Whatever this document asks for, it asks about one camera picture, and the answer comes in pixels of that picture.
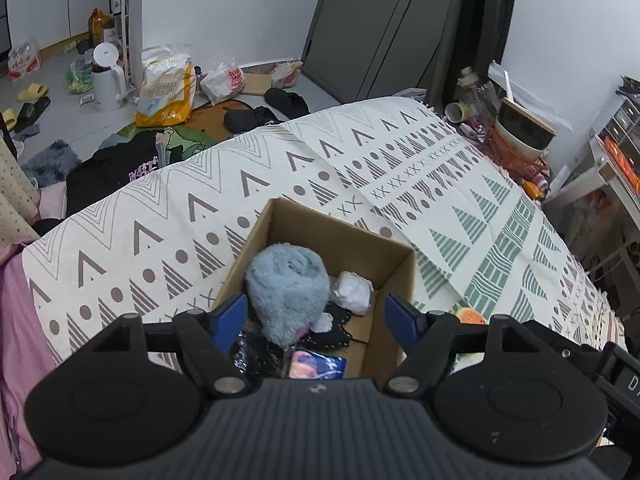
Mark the orange burger plush toy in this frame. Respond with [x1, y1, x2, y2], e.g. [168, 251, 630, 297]
[454, 307, 487, 325]

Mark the grey-blue fluffy plush toy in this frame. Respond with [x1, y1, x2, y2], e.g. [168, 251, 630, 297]
[244, 243, 330, 348]

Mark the black lace soft item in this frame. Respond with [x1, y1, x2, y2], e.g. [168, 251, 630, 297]
[299, 301, 368, 351]

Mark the black glittery plastic bag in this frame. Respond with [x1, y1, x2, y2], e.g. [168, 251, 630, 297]
[230, 332, 284, 382]

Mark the brown cardboard box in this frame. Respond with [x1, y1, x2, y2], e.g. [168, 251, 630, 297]
[216, 198, 416, 384]

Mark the white crumpled paper ball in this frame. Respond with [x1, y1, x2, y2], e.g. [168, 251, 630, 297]
[331, 271, 374, 316]

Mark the blue printed packet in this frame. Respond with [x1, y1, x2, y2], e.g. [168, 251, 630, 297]
[288, 349, 346, 380]

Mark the patterned white green blanket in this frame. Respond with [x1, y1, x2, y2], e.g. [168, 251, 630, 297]
[23, 98, 625, 362]

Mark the orange carrot toy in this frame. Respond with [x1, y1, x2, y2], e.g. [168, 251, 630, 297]
[522, 180, 546, 200]

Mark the black clothes pile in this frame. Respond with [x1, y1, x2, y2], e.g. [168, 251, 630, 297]
[66, 126, 216, 217]

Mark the red plastic basket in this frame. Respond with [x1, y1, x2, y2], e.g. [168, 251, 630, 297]
[483, 126, 549, 181]

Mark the paper tape roll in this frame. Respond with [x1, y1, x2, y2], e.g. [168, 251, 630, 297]
[444, 102, 473, 125]

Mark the cream black round bowl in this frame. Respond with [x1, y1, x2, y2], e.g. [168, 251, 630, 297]
[496, 98, 555, 160]

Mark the yellow white plastic bag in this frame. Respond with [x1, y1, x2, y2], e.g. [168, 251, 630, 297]
[134, 44, 196, 128]

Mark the red white snack bag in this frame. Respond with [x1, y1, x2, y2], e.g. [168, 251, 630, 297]
[200, 61, 245, 104]

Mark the white shelf desk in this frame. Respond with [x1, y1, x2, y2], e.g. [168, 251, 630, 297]
[544, 76, 639, 316]

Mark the white electric kettle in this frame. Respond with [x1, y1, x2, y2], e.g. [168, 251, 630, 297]
[91, 42, 127, 113]

